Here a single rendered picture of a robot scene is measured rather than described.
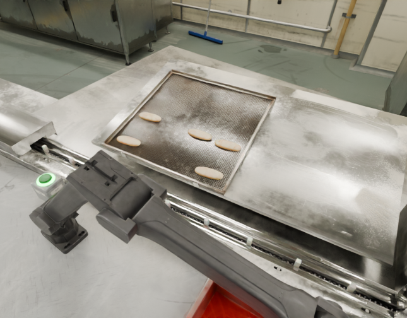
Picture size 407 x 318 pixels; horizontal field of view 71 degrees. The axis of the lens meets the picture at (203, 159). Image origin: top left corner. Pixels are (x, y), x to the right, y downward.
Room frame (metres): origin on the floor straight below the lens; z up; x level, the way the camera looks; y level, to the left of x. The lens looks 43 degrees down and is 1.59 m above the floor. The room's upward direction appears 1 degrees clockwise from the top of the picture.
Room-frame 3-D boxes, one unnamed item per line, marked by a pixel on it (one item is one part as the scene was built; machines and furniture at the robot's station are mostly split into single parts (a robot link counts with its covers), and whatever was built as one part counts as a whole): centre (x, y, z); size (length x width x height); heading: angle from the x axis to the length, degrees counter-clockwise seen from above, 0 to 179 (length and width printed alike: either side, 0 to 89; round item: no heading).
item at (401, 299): (0.26, -0.48, 0.89); 0.06 x 0.01 x 0.06; 153
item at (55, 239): (0.47, 0.42, 0.86); 0.12 x 0.09 x 0.08; 56
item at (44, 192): (0.62, 0.51, 0.84); 0.08 x 0.08 x 0.11; 63
